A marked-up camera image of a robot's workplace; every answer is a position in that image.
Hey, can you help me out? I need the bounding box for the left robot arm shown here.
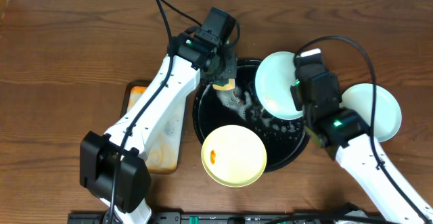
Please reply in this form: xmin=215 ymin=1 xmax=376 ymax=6
xmin=80 ymin=33 xmax=237 ymax=223

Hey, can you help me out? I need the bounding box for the light blue plate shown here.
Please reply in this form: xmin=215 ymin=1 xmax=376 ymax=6
xmin=340 ymin=83 xmax=402 ymax=142
xmin=254 ymin=51 xmax=303 ymax=120

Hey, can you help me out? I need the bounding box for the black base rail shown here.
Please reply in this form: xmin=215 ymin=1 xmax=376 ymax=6
xmin=66 ymin=210 xmax=373 ymax=224

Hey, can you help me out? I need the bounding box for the pale yellow plate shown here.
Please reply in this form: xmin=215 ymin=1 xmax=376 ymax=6
xmin=201 ymin=125 xmax=267 ymax=187

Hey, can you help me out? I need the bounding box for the green yellow sponge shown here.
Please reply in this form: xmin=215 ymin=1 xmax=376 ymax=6
xmin=212 ymin=79 xmax=235 ymax=91

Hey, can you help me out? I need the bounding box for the black round tray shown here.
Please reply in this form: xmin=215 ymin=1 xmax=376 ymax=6
xmin=192 ymin=58 xmax=309 ymax=173

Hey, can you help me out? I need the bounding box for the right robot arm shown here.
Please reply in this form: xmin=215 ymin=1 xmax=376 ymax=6
xmin=290 ymin=70 xmax=432 ymax=223

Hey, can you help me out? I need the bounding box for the rectangular soapy water tray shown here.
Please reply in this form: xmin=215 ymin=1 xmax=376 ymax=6
xmin=120 ymin=80 xmax=186 ymax=174

